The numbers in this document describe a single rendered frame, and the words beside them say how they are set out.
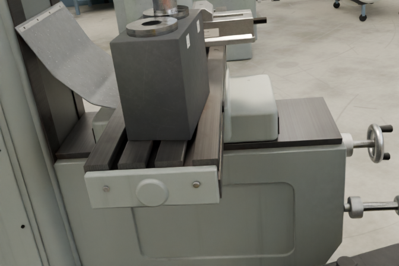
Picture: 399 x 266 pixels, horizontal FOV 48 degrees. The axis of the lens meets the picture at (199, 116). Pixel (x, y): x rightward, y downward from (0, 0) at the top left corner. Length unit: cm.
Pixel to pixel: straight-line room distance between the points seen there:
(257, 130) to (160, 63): 48
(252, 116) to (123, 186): 48
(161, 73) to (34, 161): 60
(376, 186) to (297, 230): 110
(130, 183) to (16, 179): 58
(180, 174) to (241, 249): 69
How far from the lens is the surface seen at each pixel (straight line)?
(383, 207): 133
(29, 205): 132
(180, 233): 135
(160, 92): 76
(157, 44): 73
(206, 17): 131
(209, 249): 139
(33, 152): 125
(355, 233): 209
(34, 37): 120
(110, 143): 83
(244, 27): 132
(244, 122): 114
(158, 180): 74
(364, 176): 245
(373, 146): 139
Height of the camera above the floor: 133
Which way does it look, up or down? 25 degrees down
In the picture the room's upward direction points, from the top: 6 degrees counter-clockwise
